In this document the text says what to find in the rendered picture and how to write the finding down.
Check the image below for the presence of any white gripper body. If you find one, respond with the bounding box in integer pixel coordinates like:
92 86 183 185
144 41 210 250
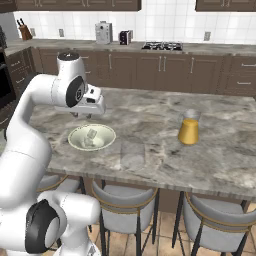
54 95 107 117

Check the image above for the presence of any clear glass cup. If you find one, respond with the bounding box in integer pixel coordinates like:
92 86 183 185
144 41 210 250
119 141 146 171

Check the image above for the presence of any brown drawer cupboard run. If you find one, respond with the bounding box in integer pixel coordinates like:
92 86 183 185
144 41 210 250
5 47 38 101

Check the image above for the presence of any brown base cupboard run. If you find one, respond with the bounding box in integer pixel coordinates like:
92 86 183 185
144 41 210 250
31 46 256 98

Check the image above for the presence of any black built-in oven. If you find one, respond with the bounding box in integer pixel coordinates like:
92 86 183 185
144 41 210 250
0 25 18 112

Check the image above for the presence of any pale green ice bowl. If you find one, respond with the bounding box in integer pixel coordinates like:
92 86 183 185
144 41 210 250
67 123 117 152

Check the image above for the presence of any glass pitcher of orange juice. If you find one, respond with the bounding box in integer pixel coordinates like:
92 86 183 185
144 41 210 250
177 108 202 146

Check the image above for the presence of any brown wall cupboard run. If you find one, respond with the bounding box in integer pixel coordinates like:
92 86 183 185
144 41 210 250
0 0 142 14
194 0 256 13

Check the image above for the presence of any black gas hob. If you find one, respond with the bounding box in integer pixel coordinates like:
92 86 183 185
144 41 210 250
141 40 184 52

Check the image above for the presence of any grey stool with gold trim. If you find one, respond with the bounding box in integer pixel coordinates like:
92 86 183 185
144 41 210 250
172 190 256 256
90 179 161 256
35 173 93 234

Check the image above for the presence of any clear ice cube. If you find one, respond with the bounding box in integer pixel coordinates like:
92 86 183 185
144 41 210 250
80 137 95 148
86 129 98 140

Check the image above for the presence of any brown knife block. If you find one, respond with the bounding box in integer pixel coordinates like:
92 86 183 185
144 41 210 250
16 17 34 41

